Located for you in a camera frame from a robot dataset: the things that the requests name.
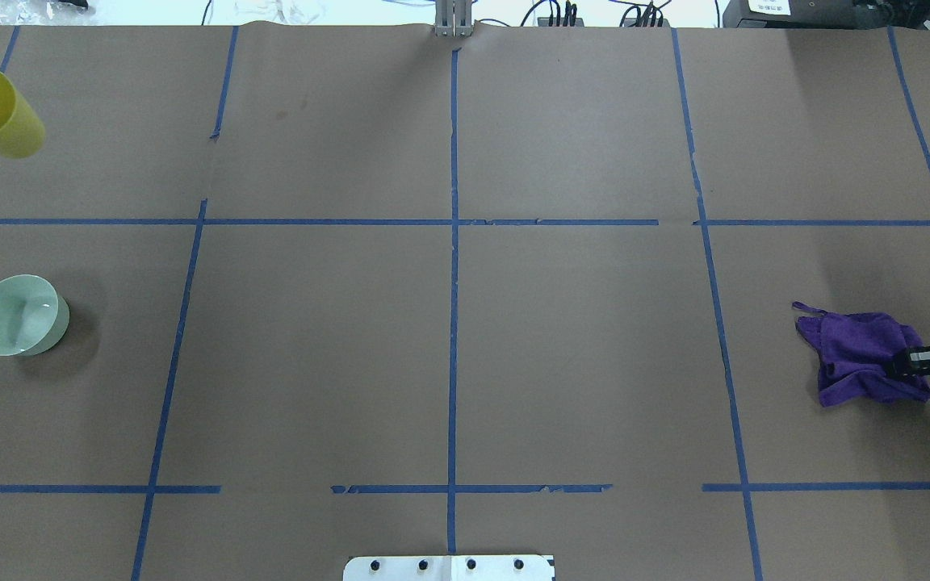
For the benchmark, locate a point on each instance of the crumpled clear plastic bag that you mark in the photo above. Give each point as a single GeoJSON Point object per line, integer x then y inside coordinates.
{"type": "Point", "coordinates": [46, 13]}

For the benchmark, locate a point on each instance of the black desktop box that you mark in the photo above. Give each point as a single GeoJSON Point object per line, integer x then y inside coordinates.
{"type": "Point", "coordinates": [839, 15]}

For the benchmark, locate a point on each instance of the purple cloth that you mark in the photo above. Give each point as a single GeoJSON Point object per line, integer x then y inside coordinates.
{"type": "Point", "coordinates": [853, 350]}

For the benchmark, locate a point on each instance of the pale green bowl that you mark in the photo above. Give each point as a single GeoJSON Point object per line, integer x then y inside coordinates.
{"type": "Point", "coordinates": [34, 316]}

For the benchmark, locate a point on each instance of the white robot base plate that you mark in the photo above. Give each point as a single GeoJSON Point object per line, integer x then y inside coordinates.
{"type": "Point", "coordinates": [451, 567]}

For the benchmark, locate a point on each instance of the aluminium frame post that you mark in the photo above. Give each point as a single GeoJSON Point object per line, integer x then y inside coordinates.
{"type": "Point", "coordinates": [453, 18]}

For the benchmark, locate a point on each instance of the white crumpled cloth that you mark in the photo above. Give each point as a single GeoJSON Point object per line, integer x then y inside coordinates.
{"type": "Point", "coordinates": [286, 12]}

